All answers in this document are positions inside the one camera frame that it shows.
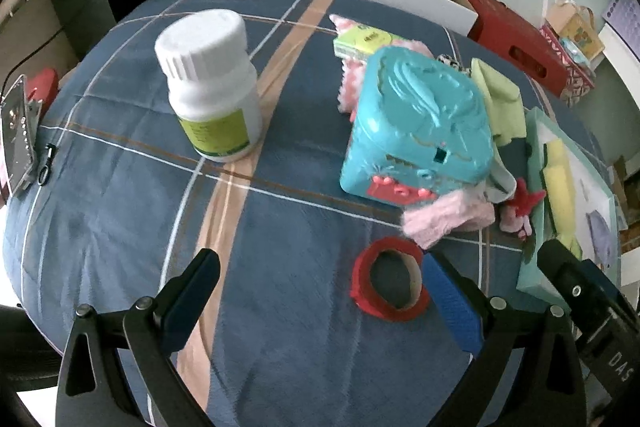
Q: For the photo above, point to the pink fluffy cloth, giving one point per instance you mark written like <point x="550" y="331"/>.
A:
<point x="435" y="219"/>

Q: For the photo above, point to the black white patterned pouch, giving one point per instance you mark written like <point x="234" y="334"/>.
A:
<point x="452" y="63"/>

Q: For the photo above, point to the pink white checkered towel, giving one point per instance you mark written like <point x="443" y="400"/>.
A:
<point x="350" y="82"/>

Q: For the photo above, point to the red pink plush toy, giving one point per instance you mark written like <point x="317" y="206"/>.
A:
<point x="525" y="202"/>

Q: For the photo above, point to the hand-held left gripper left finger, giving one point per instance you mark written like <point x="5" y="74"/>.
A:
<point x="182" y="312"/>

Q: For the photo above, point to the red white patterned box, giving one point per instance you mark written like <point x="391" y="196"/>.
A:
<point x="575" y="79"/>

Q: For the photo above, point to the green yellow tissue pack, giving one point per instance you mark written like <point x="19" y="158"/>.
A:
<point x="362" y="41"/>

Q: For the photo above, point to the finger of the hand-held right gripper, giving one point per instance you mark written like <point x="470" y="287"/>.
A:
<point x="562" y="267"/>
<point x="602" y="279"/>

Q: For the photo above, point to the purple calendar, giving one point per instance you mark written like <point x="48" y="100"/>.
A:
<point x="622" y="9"/>

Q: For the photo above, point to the white desk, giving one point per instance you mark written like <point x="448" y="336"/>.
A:
<point x="622" y="49"/>

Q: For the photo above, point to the green cloth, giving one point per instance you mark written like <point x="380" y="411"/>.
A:
<point x="500" y="107"/>

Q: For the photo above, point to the red tape roll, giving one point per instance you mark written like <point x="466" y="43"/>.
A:
<point x="365" y="267"/>

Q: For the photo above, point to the red plastic object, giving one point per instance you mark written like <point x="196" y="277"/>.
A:
<point x="42" y="84"/>

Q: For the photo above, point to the white plastic bottle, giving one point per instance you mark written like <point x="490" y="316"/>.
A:
<point x="210" y="77"/>

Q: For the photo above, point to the blue plaid tablecloth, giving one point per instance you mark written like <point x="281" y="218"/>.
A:
<point x="150" y="217"/>

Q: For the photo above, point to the red cardboard box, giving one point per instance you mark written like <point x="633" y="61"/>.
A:
<point x="510" y="32"/>

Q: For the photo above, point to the black cabinet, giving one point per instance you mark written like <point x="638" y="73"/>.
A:
<point x="80" y="2"/>

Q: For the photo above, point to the mint green cardboard tray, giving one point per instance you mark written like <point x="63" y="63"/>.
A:
<point x="530" y="277"/>

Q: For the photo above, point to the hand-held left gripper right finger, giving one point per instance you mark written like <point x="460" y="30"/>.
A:
<point x="452" y="302"/>

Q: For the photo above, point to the yellow green sponge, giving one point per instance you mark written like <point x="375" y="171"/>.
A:
<point x="557" y="187"/>

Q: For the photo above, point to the teal tin box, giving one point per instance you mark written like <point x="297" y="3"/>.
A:
<point x="420" y="122"/>

